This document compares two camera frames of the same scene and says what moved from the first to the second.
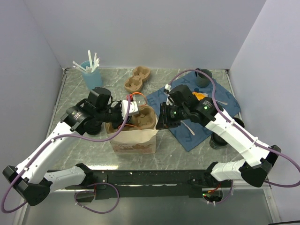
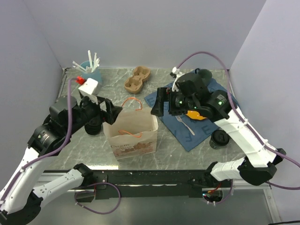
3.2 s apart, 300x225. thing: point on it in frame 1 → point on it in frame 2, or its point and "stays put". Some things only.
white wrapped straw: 90,61 stays put
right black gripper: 164,122 → 163,94
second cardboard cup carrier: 134,84 stays put
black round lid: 93,127 stays put
